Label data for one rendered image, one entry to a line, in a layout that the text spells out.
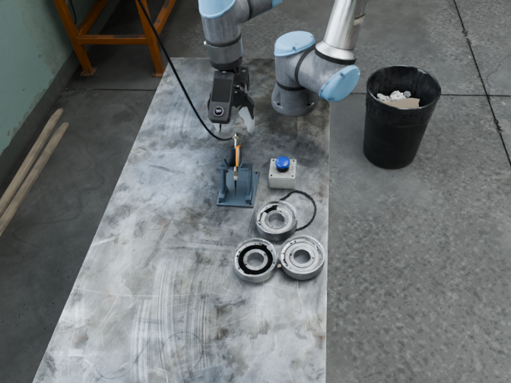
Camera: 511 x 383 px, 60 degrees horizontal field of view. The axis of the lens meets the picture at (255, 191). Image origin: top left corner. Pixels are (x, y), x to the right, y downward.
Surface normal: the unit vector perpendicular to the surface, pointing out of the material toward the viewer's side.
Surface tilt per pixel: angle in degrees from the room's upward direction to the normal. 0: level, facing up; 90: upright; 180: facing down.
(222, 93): 31
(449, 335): 0
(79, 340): 0
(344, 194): 0
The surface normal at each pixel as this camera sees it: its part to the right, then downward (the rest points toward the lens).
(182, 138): -0.07, -0.65
